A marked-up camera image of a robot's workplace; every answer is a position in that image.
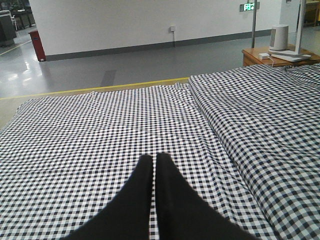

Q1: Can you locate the grey metal pole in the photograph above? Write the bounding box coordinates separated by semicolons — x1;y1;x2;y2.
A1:
251;0;258;48

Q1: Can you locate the wall power socket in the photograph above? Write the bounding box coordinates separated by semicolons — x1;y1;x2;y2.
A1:
168;25;176;33

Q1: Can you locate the checkered bed sheet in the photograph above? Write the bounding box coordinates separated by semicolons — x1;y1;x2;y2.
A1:
0;83;278;240

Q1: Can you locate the white cylindrical speaker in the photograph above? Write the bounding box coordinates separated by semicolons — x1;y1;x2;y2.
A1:
269;24;289;52

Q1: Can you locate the white charger adapter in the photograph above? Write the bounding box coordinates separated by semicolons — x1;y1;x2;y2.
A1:
258;52;270;60

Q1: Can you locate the checkered folded quilt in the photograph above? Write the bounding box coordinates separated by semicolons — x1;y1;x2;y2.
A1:
188;64;320;240

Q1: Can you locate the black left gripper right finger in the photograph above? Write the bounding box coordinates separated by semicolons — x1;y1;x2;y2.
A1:
155;153;253;240

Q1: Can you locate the wooden nightstand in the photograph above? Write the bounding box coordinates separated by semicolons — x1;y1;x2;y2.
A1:
242;46;320;68

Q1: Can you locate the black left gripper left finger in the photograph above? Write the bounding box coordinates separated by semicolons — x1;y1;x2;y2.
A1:
64;155;153;240

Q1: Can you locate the green exit sign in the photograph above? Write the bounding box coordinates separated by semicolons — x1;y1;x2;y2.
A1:
239;1;260;13

